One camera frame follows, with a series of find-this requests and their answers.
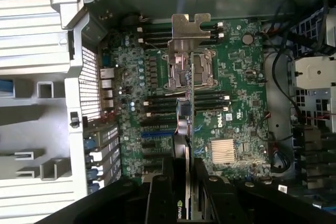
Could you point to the CPU socket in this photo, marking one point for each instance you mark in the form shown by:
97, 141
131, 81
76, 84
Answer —
207, 69

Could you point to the green graphics card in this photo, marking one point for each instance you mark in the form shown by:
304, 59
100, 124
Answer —
181, 155

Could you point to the open grey PC case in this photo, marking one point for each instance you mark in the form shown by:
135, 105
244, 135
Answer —
170, 1

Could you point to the blue expansion slot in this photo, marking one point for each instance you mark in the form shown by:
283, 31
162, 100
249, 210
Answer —
157, 134

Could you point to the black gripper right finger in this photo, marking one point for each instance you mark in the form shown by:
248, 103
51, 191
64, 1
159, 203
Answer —
218, 203

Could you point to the round coin cell battery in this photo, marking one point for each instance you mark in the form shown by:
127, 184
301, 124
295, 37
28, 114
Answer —
247, 38

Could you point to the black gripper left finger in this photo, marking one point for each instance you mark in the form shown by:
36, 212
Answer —
157, 203

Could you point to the green motherboard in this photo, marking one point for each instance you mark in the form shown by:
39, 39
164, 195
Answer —
236, 95

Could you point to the silver finned heatsink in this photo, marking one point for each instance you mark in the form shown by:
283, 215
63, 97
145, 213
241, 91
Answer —
223, 150

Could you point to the grey parts rack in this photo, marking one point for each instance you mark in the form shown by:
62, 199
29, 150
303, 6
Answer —
26, 113

